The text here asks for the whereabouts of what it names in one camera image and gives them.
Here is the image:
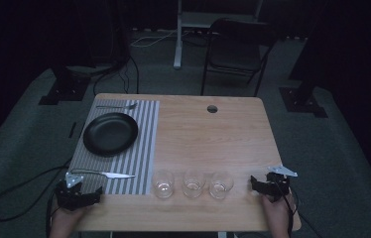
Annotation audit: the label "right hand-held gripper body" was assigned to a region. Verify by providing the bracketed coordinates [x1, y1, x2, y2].
[260, 165, 299, 203]

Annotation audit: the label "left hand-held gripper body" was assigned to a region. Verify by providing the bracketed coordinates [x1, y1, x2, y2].
[55, 172, 92, 212]

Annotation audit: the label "person's left hand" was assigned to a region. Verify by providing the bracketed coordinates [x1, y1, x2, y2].
[50, 197, 89, 232]

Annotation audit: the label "person's right hand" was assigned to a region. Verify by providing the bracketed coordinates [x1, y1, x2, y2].
[260, 192, 297, 230]

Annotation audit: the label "silver knife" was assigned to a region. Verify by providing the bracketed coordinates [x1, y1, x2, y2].
[69, 168, 136, 179]

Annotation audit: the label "clear drinking glass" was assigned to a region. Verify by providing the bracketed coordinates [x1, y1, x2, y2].
[152, 169, 176, 200]
[182, 169, 206, 199]
[208, 171, 235, 200]

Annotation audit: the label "grey striped placemat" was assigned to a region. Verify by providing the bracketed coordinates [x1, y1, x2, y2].
[69, 99, 161, 196]

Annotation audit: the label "black plate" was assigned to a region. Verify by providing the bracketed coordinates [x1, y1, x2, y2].
[82, 112, 140, 158]

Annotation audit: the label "small black bar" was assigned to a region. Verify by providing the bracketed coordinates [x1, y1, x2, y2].
[67, 121, 77, 140]

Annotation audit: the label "black stand base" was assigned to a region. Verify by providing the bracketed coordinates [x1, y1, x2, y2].
[279, 86, 329, 119]
[38, 64, 91, 106]

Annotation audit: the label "silver fork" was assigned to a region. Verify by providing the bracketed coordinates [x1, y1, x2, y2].
[95, 102, 139, 111]

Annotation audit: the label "black folding chair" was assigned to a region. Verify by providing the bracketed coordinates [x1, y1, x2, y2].
[200, 17, 279, 97]

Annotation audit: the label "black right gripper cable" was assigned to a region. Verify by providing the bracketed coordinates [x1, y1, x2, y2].
[274, 173, 325, 238]

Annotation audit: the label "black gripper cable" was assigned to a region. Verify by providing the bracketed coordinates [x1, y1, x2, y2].
[274, 173, 325, 238]
[0, 158, 74, 238]

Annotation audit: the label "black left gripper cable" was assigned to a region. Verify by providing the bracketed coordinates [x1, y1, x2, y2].
[0, 158, 74, 238]

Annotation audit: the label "black floor cables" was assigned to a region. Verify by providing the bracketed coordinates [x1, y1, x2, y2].
[91, 54, 141, 96]

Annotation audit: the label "white floor cable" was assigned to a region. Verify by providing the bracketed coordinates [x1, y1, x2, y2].
[129, 29, 191, 49]

